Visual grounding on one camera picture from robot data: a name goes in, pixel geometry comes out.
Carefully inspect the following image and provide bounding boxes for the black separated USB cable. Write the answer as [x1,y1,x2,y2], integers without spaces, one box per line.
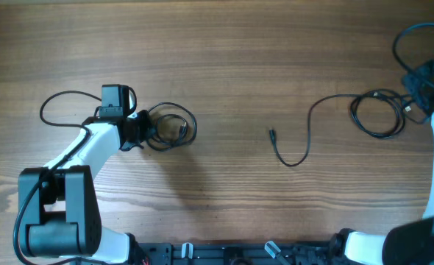
[349,88,413,140]

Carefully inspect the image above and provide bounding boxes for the black USB cable bundle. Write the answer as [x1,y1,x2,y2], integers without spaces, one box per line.
[145,102,198,152]

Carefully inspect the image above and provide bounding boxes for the long black USB cable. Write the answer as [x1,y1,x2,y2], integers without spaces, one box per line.
[268,93,416,168]

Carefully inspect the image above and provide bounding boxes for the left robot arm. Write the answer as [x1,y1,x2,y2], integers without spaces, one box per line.
[13,84,152,264]

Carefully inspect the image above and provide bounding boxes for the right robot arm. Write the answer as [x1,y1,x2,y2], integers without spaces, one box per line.
[326,26,434,265]

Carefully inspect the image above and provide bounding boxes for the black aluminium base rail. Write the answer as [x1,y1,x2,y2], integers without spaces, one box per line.
[127,241,344,265]

